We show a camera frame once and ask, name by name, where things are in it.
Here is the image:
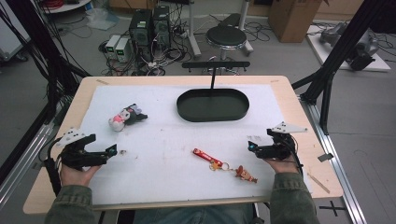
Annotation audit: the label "grey device on board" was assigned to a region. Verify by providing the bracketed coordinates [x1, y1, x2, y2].
[319, 21, 380, 71]

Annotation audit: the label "clear plastic bag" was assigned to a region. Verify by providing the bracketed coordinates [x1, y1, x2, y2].
[85, 7, 121, 32]

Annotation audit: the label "person's right hand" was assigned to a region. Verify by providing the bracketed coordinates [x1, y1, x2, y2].
[262, 156, 302, 175]

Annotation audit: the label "grey tape piece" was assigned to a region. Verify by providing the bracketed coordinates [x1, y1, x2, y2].
[317, 152, 334, 163]

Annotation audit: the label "aluminium rail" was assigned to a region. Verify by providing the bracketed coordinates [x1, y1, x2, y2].
[0, 121, 58, 208]
[299, 94, 369, 224]

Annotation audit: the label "black T-shaped stand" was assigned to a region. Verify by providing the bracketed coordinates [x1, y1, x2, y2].
[181, 61, 251, 91]

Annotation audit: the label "thin wooden stick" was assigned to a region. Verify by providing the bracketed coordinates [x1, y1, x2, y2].
[306, 173, 332, 195]

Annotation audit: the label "white round table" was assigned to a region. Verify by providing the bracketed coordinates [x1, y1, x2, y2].
[39, 0, 93, 14]

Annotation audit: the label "black round stool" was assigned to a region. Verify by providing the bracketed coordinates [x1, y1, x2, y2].
[205, 25, 248, 61]

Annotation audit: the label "white power supply unit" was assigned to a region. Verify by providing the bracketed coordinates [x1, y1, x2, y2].
[105, 34, 121, 60]
[115, 36, 133, 63]

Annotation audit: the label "person's left hand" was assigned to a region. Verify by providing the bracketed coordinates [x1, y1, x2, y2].
[59, 163, 102, 188]

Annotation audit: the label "black frame strut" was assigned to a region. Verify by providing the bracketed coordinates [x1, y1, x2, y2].
[291, 0, 396, 135]
[0, 0, 92, 126]

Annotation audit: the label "pink and black plush toy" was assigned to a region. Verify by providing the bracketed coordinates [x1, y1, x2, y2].
[107, 103, 149, 133]

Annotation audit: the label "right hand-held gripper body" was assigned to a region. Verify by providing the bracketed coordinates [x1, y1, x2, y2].
[262, 121, 308, 161]

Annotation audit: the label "red strap keychain with figure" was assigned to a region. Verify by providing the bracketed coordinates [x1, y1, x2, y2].
[191, 147, 259, 184]

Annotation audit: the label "person's legs in jeans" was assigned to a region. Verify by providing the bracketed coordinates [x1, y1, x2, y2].
[134, 203, 255, 224]

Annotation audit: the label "white floor board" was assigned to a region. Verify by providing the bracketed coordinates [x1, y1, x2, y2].
[305, 24, 392, 73]

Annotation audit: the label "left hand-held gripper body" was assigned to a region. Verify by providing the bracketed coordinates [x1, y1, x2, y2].
[55, 127, 108, 171]

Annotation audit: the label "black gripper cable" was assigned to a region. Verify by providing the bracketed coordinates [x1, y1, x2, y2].
[289, 135, 304, 175]
[42, 137, 64, 198]

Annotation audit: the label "black computer tower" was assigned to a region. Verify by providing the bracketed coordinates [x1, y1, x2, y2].
[152, 5, 172, 50]
[128, 8, 154, 63]

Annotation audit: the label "white desk leg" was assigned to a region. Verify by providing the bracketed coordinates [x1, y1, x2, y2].
[186, 0, 203, 59]
[238, 0, 255, 57]

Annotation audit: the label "brown cardboard box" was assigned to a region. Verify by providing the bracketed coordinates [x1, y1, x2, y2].
[268, 0, 325, 44]

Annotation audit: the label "black oval tray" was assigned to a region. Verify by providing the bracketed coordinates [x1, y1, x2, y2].
[176, 88, 250, 123]

